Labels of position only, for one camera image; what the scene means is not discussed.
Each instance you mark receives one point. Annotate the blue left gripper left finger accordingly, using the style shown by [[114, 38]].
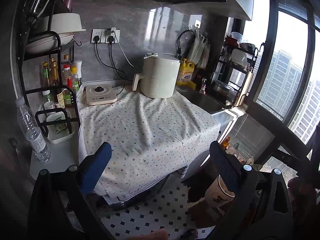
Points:
[[93, 166]]

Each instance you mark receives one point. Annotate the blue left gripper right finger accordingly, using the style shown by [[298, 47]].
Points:
[[228, 166]]

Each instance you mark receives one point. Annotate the white round trash bin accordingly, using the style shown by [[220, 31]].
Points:
[[217, 194]]

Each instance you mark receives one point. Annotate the steel kitchen sink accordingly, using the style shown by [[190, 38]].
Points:
[[205, 102]]

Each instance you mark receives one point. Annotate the black kitchen shelf rack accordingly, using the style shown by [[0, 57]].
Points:
[[36, 19]]

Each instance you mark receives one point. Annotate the person's right hand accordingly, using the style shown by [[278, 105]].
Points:
[[303, 198]]

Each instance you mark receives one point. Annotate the white laundry detergent bottle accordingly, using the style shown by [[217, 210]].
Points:
[[233, 150]]

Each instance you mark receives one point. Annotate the white plastic tray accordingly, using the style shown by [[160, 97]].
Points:
[[58, 133]]

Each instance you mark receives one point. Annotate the floral white tablecloth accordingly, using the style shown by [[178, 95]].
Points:
[[150, 138]]

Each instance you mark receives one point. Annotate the cream induction cooker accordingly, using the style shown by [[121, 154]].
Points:
[[100, 95]]

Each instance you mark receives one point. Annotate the clear water bottle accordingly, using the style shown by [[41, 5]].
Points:
[[31, 130]]

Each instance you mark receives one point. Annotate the wooden cutting board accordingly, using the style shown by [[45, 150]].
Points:
[[243, 89]]

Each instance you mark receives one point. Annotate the small pink figurine bottle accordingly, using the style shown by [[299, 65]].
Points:
[[203, 86]]

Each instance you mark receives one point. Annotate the black dish rack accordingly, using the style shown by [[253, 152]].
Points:
[[235, 60]]

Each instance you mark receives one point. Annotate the yellow cap green bottle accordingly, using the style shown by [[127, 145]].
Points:
[[75, 81]]

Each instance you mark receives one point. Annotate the red cap sauce bottle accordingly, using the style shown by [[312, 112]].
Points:
[[67, 80]]

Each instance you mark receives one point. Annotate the amber oil bottle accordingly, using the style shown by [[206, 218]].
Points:
[[54, 72]]

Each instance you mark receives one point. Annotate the yellow detergent jug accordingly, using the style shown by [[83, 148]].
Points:
[[185, 74]]

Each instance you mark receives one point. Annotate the white pepper grinder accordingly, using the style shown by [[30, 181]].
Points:
[[78, 64]]

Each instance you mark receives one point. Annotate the hanging plastic bags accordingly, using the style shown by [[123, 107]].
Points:
[[199, 52]]

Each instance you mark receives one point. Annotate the white air fryer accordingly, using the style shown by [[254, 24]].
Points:
[[158, 77]]

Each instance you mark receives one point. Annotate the white mixing bowl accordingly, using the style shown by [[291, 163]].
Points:
[[66, 23]]

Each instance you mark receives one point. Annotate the wall power socket panel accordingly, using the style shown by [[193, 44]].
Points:
[[105, 34]]

